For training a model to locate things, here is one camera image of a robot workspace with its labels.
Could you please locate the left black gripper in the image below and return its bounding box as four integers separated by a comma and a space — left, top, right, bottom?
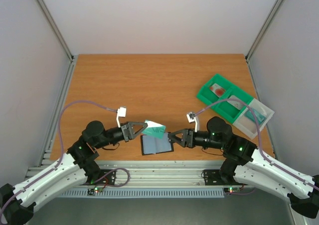
95, 121, 149, 149

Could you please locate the black leather card holder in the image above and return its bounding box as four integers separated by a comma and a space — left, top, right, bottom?
141, 132, 174, 155

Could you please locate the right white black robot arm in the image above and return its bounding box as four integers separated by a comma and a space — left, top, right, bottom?
168, 116, 319, 219

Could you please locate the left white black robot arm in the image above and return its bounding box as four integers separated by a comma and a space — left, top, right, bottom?
0, 120, 148, 225

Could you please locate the red white card in tray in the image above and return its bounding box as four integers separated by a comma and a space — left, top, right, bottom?
209, 83, 226, 98

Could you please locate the grey card in tray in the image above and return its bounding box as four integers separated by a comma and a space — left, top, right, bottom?
227, 95, 244, 111

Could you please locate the teal card in bin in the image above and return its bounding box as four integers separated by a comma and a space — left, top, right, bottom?
245, 108, 266, 125

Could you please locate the green plastic sorting tray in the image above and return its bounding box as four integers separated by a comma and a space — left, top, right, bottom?
196, 74, 253, 123

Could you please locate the clear plastic bin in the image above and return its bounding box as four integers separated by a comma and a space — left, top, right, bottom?
231, 99, 275, 139

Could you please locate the left controller board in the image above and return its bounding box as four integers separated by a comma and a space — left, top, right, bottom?
87, 187, 104, 196

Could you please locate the controller board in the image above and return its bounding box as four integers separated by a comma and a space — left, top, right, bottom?
224, 187, 242, 194
87, 187, 104, 196

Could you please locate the right controller board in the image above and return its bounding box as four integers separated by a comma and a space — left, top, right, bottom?
224, 187, 242, 194

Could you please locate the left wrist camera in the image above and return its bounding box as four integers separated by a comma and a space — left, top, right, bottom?
116, 107, 127, 127

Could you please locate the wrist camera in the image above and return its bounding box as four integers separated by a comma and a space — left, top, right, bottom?
116, 107, 127, 127
186, 112, 200, 132

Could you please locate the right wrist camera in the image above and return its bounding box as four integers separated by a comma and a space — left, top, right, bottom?
186, 112, 200, 132

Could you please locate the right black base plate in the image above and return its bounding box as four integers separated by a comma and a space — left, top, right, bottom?
201, 169, 243, 186

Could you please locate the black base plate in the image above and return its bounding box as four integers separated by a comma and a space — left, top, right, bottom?
84, 169, 116, 186
201, 169, 243, 186

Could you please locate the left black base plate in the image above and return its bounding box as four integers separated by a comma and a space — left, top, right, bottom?
84, 169, 116, 186

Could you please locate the grey slotted cable duct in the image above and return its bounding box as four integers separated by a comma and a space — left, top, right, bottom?
60, 188, 224, 199

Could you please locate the left aluminium corner post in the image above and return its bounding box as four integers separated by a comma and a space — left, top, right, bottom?
35, 0, 74, 62

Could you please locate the aluminium corner post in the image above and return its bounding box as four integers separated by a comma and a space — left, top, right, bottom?
245, 0, 285, 63
35, 0, 74, 62

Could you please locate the right aluminium corner post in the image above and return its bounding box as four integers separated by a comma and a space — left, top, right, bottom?
245, 0, 285, 63

